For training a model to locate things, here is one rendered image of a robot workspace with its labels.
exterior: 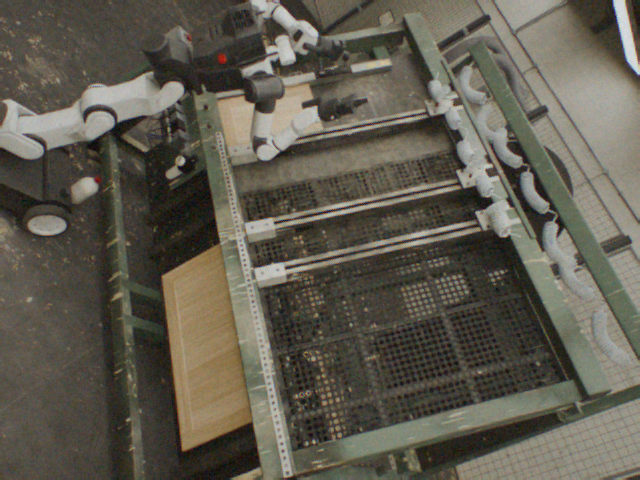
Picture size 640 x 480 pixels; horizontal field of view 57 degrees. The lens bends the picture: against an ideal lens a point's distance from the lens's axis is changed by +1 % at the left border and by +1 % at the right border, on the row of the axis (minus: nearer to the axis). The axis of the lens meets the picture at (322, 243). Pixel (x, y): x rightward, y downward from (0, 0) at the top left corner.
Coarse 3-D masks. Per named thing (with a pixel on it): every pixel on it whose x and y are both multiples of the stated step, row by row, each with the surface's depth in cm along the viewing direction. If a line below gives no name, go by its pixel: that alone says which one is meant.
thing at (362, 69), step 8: (360, 64) 315; (352, 72) 312; (360, 72) 313; (368, 72) 315; (376, 72) 316; (288, 80) 309; (296, 80) 309; (304, 80) 309; (312, 80) 310; (320, 80) 311; (328, 80) 312; (336, 80) 314; (216, 96) 304; (224, 96) 304; (232, 96) 305; (240, 96) 307
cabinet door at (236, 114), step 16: (288, 96) 307; (304, 96) 306; (224, 112) 301; (240, 112) 301; (288, 112) 301; (224, 128) 295; (240, 128) 296; (272, 128) 295; (320, 128) 295; (240, 144) 290
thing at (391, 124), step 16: (448, 96) 292; (416, 112) 292; (432, 112) 287; (336, 128) 288; (352, 128) 289; (368, 128) 287; (384, 128) 289; (400, 128) 292; (416, 128) 295; (304, 144) 285; (320, 144) 288; (336, 144) 290; (240, 160) 283; (256, 160) 286
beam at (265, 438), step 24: (216, 120) 294; (216, 144) 286; (216, 168) 279; (216, 192) 271; (216, 216) 264; (240, 216) 264; (240, 264) 252; (240, 288) 246; (240, 312) 240; (240, 336) 235; (264, 336) 234; (264, 384) 224; (264, 408) 220; (264, 432) 215; (264, 456) 211
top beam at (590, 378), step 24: (408, 24) 322; (432, 48) 312; (432, 72) 302; (456, 144) 289; (480, 144) 277; (504, 192) 263; (504, 240) 258; (528, 240) 250; (528, 264) 244; (528, 288) 245; (552, 288) 238; (552, 312) 233; (552, 336) 233; (576, 336) 228; (576, 360) 223; (600, 384) 218
